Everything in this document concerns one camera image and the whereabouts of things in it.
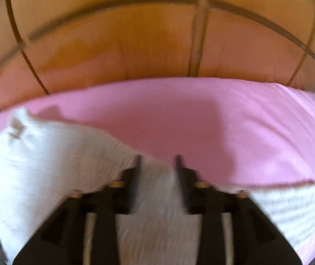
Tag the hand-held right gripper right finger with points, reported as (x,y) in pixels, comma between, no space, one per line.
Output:
(184,187)

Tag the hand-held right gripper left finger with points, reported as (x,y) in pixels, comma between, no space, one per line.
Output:
(133,187)

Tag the white knitted sweater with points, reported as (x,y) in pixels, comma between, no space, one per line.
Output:
(63,165)

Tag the pink bed sheet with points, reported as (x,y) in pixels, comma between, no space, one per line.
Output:
(201,127)

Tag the wooden wardrobe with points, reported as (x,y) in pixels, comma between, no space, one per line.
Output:
(119,47)

